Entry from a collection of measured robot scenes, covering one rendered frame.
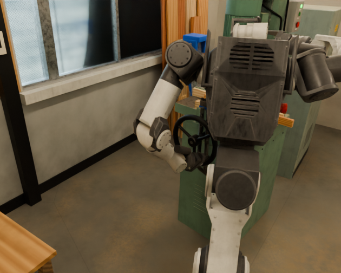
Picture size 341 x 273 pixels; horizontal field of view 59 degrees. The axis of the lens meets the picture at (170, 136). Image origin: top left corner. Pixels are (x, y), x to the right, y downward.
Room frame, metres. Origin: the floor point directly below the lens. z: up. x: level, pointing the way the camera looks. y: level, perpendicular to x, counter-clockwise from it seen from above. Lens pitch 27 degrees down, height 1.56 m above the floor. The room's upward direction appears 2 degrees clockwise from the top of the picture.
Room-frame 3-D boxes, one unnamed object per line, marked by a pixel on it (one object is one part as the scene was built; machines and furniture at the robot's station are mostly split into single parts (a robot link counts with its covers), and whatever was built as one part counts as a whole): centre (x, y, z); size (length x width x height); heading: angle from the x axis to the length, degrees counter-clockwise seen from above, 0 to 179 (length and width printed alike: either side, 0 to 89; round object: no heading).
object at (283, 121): (1.60, -0.42, 0.92); 0.56 x 0.02 x 0.04; 50
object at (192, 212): (1.76, -0.42, 0.35); 0.58 x 0.45 x 0.71; 140
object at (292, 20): (1.82, -0.66, 1.40); 0.10 x 0.06 x 0.16; 140
